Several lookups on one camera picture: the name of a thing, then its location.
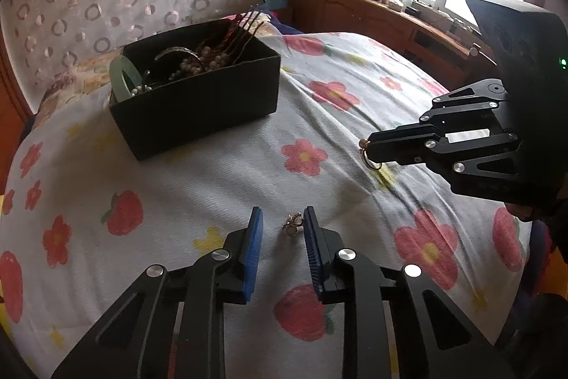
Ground gold ring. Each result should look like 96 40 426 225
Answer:
358 137 383 171

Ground silver cuff bracelet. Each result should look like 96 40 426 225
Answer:
154 45 208 71

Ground pearl necklace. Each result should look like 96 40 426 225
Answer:
130 69 183 96
179 44 231 77

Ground black cardboard box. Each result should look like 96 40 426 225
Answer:
110 19 281 161

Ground small flower earring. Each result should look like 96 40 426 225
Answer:
282 212 303 237

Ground floral strawberry bed sheet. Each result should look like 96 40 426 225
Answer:
1 33 530 378

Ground wooden headboard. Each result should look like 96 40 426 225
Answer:
0 40 35 185

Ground wooden side cabinet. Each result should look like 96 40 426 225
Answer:
280 0 499 90

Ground floral pillow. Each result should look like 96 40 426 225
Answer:
33 12 281 129

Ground pale green jade bangle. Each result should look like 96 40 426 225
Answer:
109 55 143 103

